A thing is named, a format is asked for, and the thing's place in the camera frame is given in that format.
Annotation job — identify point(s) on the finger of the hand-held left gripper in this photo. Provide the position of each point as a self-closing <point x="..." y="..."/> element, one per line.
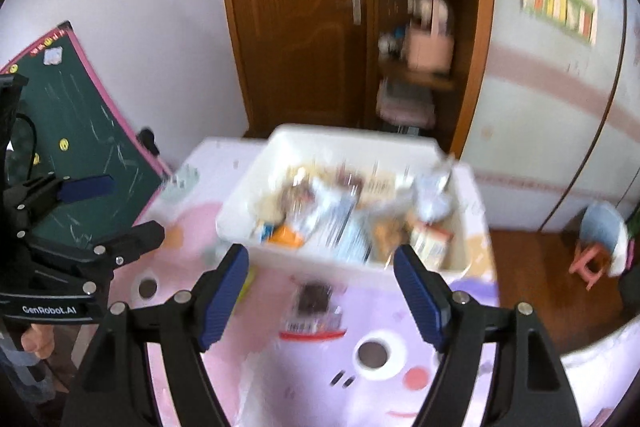
<point x="87" y="188"/>
<point x="135" y="242"/>

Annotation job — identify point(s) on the small pink stool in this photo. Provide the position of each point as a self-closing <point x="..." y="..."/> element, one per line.
<point x="602" y="227"/>

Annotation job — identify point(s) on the white bedding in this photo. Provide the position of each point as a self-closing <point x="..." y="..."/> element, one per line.
<point x="605" y="372"/>

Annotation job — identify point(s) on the person's left hand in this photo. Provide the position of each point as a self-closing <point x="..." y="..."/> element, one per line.
<point x="39" y="342"/>

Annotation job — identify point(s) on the pile of snack packets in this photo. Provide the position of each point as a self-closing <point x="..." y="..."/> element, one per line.
<point x="350" y="217"/>

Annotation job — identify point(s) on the white plastic bin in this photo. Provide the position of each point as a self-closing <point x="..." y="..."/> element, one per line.
<point x="280" y="257"/>

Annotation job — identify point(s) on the dark brown snack packet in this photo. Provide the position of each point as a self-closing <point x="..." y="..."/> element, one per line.
<point x="312" y="307"/>

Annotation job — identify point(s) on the wooden wardrobe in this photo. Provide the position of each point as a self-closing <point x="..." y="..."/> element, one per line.
<point x="295" y="17"/>

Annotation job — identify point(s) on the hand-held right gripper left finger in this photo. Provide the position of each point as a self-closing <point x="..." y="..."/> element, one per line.
<point x="222" y="302"/>

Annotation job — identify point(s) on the pink basket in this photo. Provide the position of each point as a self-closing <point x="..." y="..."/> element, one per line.
<point x="430" y="47"/>

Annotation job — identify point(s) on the black clip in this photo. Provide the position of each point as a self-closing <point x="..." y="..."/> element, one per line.
<point x="147" y="142"/>

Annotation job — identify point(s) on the green chalkboard with pink frame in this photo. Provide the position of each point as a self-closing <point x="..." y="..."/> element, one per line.
<point x="85" y="127"/>

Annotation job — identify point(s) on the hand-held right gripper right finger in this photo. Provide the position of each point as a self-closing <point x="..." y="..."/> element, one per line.
<point x="420" y="302"/>

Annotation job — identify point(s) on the pink plastic stool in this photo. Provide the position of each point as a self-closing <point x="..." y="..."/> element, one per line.
<point x="592" y="264"/>

